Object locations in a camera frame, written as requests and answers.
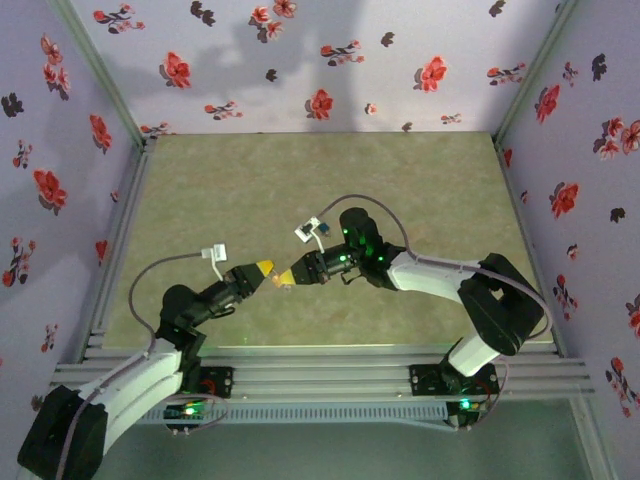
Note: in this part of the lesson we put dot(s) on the aluminium side rail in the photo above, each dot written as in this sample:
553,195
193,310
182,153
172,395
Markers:
515,200
142,160

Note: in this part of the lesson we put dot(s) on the teal padlock with silver shackle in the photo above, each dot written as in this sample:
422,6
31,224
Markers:
326,230

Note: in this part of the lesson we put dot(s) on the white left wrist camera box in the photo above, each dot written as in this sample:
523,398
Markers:
216,251

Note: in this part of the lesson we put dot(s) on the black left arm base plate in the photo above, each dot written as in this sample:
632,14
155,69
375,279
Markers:
222,382

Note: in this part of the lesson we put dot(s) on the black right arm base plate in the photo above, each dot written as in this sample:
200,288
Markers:
425,382

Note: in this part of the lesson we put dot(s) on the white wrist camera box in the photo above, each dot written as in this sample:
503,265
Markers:
216,251
306,231

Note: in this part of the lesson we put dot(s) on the small brown block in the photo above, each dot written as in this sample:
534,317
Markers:
276,281

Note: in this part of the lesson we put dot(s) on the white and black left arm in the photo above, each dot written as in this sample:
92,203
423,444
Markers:
135,380

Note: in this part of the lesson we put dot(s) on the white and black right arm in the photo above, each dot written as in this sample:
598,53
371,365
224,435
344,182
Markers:
425,275

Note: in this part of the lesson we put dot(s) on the long aluminium base rail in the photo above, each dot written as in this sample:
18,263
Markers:
320,372

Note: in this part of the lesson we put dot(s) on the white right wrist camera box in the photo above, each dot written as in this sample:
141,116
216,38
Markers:
306,231

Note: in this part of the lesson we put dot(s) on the aluminium frame post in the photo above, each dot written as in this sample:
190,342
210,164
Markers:
102,70
535,70

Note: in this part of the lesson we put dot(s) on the circuit board with green light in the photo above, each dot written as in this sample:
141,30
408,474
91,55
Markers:
175,414
465,415

